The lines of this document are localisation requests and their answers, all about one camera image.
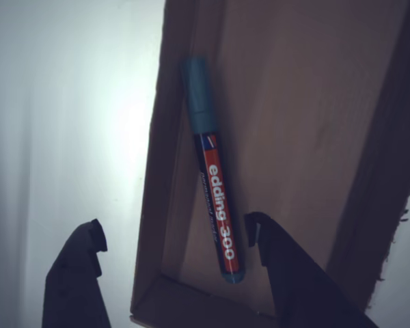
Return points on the brown cardboard box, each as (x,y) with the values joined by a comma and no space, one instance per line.
(294,119)

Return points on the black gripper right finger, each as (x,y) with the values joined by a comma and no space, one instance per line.
(300,290)

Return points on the green capped edding marker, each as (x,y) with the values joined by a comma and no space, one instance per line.
(213,171)

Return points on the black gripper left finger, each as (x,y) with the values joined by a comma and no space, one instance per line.
(71,290)

